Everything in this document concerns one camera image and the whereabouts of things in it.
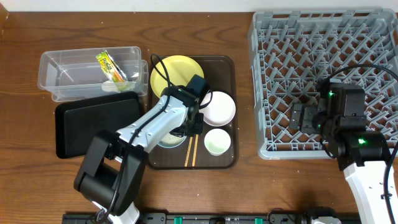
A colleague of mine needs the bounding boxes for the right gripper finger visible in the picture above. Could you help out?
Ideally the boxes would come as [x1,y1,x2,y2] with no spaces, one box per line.
[289,103,303,130]
[300,104,313,134]

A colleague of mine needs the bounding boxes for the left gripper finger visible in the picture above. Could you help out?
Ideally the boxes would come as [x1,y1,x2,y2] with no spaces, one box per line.
[169,124,195,138]
[193,113,204,135]

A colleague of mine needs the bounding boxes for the rice waste pile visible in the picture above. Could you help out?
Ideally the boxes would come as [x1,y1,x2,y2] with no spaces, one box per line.
[160,133,186,147]

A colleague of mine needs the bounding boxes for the yellow plate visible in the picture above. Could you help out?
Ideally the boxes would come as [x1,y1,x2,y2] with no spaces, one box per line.
[150,55,204,98]

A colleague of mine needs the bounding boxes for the small pale green cup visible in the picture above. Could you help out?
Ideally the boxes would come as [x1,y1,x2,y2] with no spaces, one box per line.
[204,129,231,156]

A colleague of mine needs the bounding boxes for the light blue bowl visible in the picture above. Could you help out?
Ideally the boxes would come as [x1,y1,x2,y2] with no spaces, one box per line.
[157,132,187,149]

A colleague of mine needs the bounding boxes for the pink white bowl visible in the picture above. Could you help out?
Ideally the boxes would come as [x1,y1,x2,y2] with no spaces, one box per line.
[199,91,236,127]

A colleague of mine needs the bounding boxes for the green snack wrapper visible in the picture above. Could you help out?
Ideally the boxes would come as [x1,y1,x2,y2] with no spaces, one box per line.
[96,50,127,83]

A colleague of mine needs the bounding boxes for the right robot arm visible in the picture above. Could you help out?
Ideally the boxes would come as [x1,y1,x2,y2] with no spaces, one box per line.
[289,82,397,223]

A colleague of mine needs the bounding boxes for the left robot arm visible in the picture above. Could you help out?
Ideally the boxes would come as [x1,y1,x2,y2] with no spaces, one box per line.
[73,75,210,223]

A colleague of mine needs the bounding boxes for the grey dishwasher rack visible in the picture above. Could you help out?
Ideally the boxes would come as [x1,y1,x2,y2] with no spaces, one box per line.
[248,8,397,159]

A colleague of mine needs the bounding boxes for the black waste tray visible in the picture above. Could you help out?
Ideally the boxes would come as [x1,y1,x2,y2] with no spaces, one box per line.
[55,91,142,159]

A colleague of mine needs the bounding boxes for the wooden chopstick right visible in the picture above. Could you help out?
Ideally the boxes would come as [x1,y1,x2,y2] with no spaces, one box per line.
[192,134,199,167]

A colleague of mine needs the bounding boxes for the wooden chopstick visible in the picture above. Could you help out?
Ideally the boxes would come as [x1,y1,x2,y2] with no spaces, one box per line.
[192,134,199,167]
[184,137,193,167]

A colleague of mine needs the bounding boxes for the wooden chopstick left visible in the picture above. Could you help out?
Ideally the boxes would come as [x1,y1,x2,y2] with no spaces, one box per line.
[184,137,193,167]

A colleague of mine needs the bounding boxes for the dark brown serving tray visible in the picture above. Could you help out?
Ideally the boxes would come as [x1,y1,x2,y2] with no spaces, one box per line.
[149,55,239,170]

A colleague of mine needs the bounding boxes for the clear plastic bin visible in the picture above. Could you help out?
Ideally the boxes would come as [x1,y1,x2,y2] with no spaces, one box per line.
[49,60,149,102]
[37,46,142,93]

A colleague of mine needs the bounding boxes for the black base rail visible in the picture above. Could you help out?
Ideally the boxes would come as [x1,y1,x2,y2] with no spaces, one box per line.
[62,213,361,224]

